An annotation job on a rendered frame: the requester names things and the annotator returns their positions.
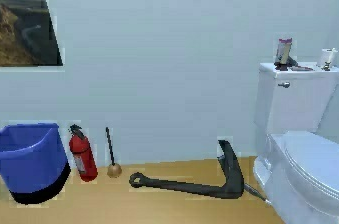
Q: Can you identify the red fire extinguisher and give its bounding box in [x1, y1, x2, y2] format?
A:
[68, 124, 99, 183]

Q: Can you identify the brown plunger with black handle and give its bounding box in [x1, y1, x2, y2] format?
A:
[105, 126, 123, 179]

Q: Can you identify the black wrench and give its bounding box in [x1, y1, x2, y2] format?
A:
[128, 171, 245, 200]

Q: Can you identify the grey bottle with pink cap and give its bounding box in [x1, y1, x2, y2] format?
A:
[273, 37, 294, 72]

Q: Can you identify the dark flat tool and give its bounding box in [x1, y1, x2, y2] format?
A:
[288, 65, 315, 72]

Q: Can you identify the framed landscape picture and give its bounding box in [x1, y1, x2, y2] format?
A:
[0, 0, 65, 70]

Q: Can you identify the blue bucket with black base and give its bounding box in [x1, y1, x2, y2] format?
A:
[0, 123, 72, 205]

